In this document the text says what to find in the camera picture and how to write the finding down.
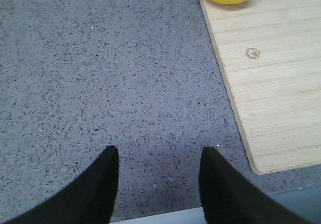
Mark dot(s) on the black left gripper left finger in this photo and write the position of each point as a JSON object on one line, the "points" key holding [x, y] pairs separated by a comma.
{"points": [[90, 198]]}

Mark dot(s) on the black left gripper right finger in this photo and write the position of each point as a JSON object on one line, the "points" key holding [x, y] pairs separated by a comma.
{"points": [[228, 197]]}

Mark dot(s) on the light wooden cutting board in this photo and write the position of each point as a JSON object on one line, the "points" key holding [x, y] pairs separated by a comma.
{"points": [[268, 53]]}

